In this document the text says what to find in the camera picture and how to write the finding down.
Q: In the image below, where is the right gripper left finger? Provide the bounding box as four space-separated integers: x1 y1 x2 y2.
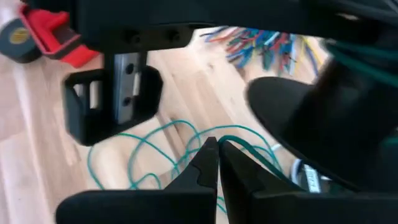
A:
55 136 220 224

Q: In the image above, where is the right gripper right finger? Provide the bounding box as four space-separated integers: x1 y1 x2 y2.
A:
219 139 398 224

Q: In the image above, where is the white cord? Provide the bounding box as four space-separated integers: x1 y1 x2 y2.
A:
269 142 330 187

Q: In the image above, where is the black cord spool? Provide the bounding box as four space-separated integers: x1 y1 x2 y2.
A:
246 40 398 193
290 158 332 194

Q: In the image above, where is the green cord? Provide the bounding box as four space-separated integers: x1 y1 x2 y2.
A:
86 40 398 215

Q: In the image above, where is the red and black box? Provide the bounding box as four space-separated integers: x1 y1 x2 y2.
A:
18 4 101 69

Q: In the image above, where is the black tape roll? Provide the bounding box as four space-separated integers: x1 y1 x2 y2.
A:
0 17 44 65

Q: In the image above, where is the multicoloured wire bundle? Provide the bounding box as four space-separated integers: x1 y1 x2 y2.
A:
198 26 329 78

